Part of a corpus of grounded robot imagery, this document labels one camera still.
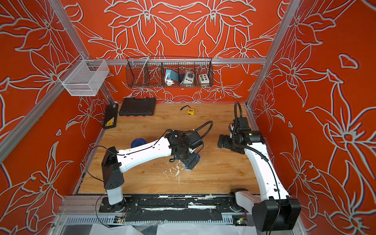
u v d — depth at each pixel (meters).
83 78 0.92
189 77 0.91
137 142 0.82
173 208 0.73
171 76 0.84
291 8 0.71
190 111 1.13
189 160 0.67
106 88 1.11
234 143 0.54
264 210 0.36
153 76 1.04
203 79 0.95
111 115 1.11
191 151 0.62
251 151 0.47
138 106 1.15
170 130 0.57
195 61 0.92
